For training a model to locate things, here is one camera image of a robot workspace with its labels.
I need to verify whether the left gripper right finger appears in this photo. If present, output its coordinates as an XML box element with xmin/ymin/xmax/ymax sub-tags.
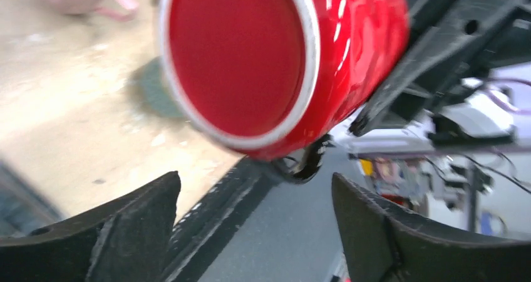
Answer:
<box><xmin>332</xmin><ymin>173</ymin><xmax>530</xmax><ymax>281</ymax></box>

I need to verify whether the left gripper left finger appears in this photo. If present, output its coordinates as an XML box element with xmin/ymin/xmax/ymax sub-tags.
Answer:
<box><xmin>1</xmin><ymin>171</ymin><xmax>181</xmax><ymax>281</ymax></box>

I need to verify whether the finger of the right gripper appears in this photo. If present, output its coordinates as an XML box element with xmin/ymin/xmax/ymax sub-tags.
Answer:
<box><xmin>349</xmin><ymin>28</ymin><xmax>460</xmax><ymax>137</ymax></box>

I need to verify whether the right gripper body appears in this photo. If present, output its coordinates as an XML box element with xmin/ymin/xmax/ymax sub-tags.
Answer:
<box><xmin>398</xmin><ymin>0</ymin><xmax>530</xmax><ymax>118</ymax></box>

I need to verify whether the red mug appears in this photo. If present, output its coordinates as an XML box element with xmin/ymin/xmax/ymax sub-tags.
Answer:
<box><xmin>159</xmin><ymin>0</ymin><xmax>410</xmax><ymax>184</ymax></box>

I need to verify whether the teal speckled mug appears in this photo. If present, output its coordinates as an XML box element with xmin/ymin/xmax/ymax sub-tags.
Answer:
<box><xmin>126</xmin><ymin>56</ymin><xmax>184</xmax><ymax>120</ymax></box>

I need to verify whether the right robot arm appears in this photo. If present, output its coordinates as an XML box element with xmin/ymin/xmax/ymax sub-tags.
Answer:
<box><xmin>331</xmin><ymin>0</ymin><xmax>530</xmax><ymax>159</ymax></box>

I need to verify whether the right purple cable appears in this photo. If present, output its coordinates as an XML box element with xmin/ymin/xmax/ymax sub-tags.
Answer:
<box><xmin>477</xmin><ymin>76</ymin><xmax>531</xmax><ymax>154</ymax></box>

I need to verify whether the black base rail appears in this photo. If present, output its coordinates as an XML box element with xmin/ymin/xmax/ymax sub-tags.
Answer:
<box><xmin>159</xmin><ymin>157</ymin><xmax>281</xmax><ymax>281</ymax></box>

